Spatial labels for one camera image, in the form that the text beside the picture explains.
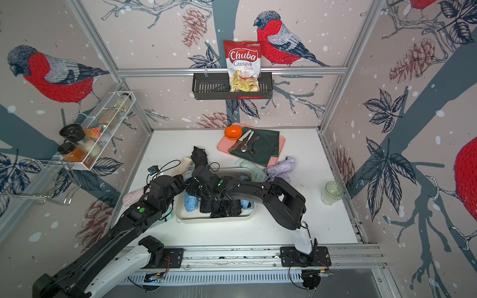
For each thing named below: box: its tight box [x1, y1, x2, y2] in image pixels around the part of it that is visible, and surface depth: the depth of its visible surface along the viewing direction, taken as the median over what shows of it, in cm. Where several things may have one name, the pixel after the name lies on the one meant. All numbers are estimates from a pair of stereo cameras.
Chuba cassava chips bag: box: [223, 39, 263, 93], surface depth 85 cm
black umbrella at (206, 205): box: [199, 198, 214, 214], surface depth 86 cm
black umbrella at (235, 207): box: [227, 199, 243, 217], surface depth 85 cm
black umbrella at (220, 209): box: [209, 199, 230, 219], surface depth 84 cm
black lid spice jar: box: [59, 123, 86, 143], surface depth 63 cm
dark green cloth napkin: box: [230, 127, 281, 167], surface depth 113 cm
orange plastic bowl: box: [224, 125, 243, 141], surface depth 116 cm
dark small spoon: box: [248, 135, 261, 156], surface depth 113 cm
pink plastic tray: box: [217, 135, 242, 156], surface depth 116 cm
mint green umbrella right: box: [234, 158, 269, 184], surface depth 97 cm
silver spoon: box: [240, 130, 255, 153], surface depth 113 cm
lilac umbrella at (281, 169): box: [263, 156, 296, 183], surface depth 97 cm
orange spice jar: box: [57, 142, 89, 163], surface depth 62 cm
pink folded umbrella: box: [122, 187, 151, 207], surface depth 87 cm
